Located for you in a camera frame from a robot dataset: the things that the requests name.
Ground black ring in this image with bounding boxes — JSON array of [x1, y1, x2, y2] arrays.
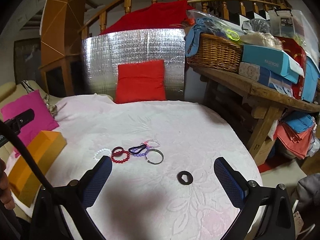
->
[[177, 170, 194, 185]]

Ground white patterned box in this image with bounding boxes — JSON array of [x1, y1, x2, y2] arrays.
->
[[239, 62, 260, 82]]

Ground blue cloth in basket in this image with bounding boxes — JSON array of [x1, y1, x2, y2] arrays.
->
[[185, 17, 226, 57]]

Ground white pearl bracelet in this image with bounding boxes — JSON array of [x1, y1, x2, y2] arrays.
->
[[93, 148, 112, 161]]

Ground red bead bracelet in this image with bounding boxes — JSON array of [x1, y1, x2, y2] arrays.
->
[[110, 150, 131, 164]]

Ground wicker basket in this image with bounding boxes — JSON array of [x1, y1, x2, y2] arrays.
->
[[187, 33, 244, 73]]

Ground silver foil insulation panel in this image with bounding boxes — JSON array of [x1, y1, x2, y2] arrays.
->
[[81, 29, 185, 100]]

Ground coral folded cloth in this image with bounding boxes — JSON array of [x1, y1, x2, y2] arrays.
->
[[276, 123, 312, 159]]

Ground black hair tie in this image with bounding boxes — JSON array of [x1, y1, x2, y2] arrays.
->
[[128, 143, 147, 155]]

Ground orange wooden cabinet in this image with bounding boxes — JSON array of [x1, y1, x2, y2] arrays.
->
[[39, 0, 86, 96]]

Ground large red cloth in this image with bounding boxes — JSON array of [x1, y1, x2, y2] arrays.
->
[[100, 0, 193, 35]]

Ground person's left hand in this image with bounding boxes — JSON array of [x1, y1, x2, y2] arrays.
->
[[0, 160, 15, 210]]

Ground black cable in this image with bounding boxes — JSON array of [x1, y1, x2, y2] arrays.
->
[[0, 120, 108, 240]]

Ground orange jewelry box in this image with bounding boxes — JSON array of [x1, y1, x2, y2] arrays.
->
[[7, 130, 68, 208]]

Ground magenta pillow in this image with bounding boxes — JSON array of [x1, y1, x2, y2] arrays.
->
[[1, 83, 59, 146]]

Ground clear plastic storage box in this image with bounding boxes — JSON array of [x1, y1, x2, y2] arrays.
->
[[268, 9, 319, 65]]

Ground blue cardboard box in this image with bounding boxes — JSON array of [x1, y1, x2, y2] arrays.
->
[[242, 44, 298, 84]]

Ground pink white bead bracelet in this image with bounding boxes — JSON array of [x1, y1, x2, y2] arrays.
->
[[143, 139, 161, 150]]

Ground small red cushion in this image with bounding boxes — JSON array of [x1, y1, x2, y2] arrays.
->
[[115, 60, 166, 104]]

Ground silver bangle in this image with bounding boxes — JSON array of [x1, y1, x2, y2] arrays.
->
[[145, 149, 164, 165]]

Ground blue folded cloth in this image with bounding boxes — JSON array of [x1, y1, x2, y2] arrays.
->
[[283, 111, 314, 133]]

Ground red gift bag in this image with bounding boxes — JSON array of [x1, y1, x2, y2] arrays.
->
[[277, 36, 306, 100]]

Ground purple bead bracelet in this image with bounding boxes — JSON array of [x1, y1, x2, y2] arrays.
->
[[130, 147, 150, 158]]

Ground wooden table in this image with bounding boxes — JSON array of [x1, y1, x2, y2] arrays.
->
[[192, 66, 319, 166]]

